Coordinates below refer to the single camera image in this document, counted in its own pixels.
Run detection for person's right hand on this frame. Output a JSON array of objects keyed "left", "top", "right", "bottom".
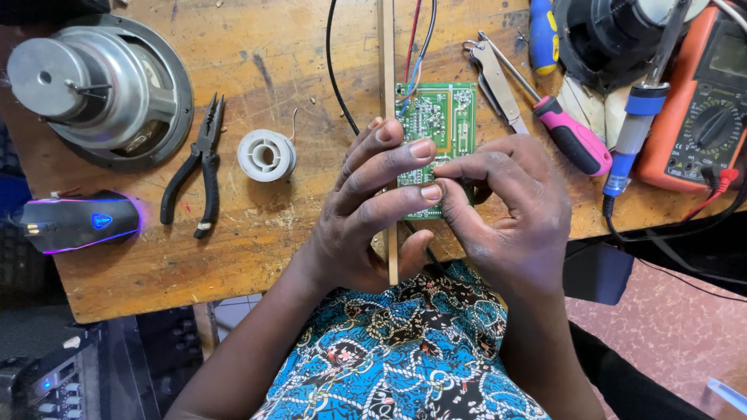
[{"left": 434, "top": 135, "right": 573, "bottom": 294}]

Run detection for person's left hand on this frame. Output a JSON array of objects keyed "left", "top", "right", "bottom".
[{"left": 308, "top": 117, "right": 445, "bottom": 295}]

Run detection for green circuit board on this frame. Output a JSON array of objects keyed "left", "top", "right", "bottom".
[{"left": 395, "top": 82, "right": 478, "bottom": 222}]

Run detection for pink and black screwdriver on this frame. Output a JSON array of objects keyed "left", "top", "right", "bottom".
[{"left": 477, "top": 30, "right": 614, "bottom": 177}]

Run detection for black box under table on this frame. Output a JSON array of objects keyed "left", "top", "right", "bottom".
[{"left": 562, "top": 238, "right": 635, "bottom": 307}]

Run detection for white solder spool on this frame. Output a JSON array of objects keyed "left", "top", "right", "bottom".
[{"left": 237, "top": 108, "right": 299, "bottom": 183}]

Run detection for blue patterned shirt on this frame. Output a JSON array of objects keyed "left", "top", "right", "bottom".
[{"left": 250, "top": 259, "right": 552, "bottom": 420}]

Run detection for white crumpled cloth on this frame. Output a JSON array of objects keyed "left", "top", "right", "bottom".
[{"left": 556, "top": 73, "right": 633, "bottom": 151}]

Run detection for metal tweezers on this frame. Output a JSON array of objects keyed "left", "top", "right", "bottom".
[{"left": 463, "top": 39, "right": 531, "bottom": 136}]

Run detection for thin wooden stick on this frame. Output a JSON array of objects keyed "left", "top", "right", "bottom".
[{"left": 377, "top": 0, "right": 401, "bottom": 287}]

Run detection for blue and yellow screwdriver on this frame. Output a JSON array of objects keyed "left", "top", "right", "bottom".
[{"left": 528, "top": 0, "right": 560, "bottom": 76}]

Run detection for black long-nose pliers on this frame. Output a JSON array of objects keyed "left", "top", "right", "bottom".
[{"left": 160, "top": 91, "right": 226, "bottom": 240}]

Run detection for black multimeter probe lead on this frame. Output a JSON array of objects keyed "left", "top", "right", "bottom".
[{"left": 604, "top": 166, "right": 747, "bottom": 243}]

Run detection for person's black trouser leg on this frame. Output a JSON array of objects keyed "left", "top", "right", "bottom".
[{"left": 567, "top": 320, "right": 715, "bottom": 420}]

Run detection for black loudspeaker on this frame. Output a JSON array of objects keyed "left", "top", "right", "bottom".
[{"left": 551, "top": 0, "right": 712, "bottom": 95}]

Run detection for red multimeter probe lead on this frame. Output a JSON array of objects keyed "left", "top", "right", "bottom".
[{"left": 680, "top": 167, "right": 741, "bottom": 224}]

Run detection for orange multimeter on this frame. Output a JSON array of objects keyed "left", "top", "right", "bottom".
[{"left": 635, "top": 5, "right": 747, "bottom": 194}]

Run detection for light blue plastic piece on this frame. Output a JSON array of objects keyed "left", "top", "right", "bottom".
[{"left": 705, "top": 377, "right": 747, "bottom": 416}]

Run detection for black glowing computer mouse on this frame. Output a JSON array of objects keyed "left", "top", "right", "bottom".
[{"left": 19, "top": 189, "right": 142, "bottom": 256}]

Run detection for loudspeaker with silver magnet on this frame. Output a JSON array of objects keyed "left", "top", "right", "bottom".
[{"left": 6, "top": 14, "right": 195, "bottom": 173}]

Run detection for blue handled soldering iron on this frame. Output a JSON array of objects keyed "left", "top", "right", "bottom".
[{"left": 601, "top": 0, "right": 694, "bottom": 219}]

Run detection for long black cable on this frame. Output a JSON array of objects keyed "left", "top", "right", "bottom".
[{"left": 325, "top": 0, "right": 448, "bottom": 278}]

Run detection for thin blue wire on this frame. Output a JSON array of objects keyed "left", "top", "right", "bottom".
[{"left": 398, "top": 55, "right": 423, "bottom": 116}]

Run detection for thin red wire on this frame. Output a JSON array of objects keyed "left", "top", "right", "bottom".
[{"left": 403, "top": 0, "right": 423, "bottom": 84}]

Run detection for thin black wire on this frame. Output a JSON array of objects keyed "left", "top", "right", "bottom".
[{"left": 417, "top": 0, "right": 438, "bottom": 61}]

